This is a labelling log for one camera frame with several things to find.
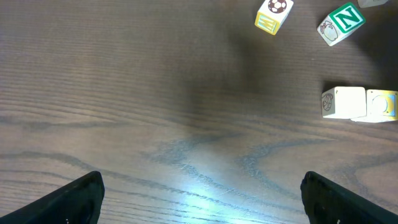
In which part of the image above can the green N block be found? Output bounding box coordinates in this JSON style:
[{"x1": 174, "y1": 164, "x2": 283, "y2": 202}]
[{"x1": 317, "y1": 2, "x2": 366, "y2": 47}]

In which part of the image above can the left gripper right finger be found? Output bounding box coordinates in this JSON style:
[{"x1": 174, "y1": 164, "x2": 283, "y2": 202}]
[{"x1": 300, "y1": 171, "x2": 397, "y2": 224}]

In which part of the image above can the yellow C block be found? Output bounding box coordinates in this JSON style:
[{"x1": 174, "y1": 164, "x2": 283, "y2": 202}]
[{"x1": 321, "y1": 86, "x2": 366, "y2": 119}]

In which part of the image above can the red A block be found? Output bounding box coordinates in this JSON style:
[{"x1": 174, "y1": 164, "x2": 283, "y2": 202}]
[{"x1": 358, "y1": 0, "x2": 389, "y2": 8}]

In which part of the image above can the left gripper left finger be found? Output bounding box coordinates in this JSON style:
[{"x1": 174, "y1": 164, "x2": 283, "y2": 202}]
[{"x1": 1, "y1": 171, "x2": 105, "y2": 224}]

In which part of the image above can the cream picture block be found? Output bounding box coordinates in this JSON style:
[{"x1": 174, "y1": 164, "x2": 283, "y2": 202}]
[{"x1": 254, "y1": 0, "x2": 294, "y2": 35}]

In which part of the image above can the yellow O block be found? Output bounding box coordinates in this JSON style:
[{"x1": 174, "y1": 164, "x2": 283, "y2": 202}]
[{"x1": 351, "y1": 89, "x2": 397, "y2": 123}]

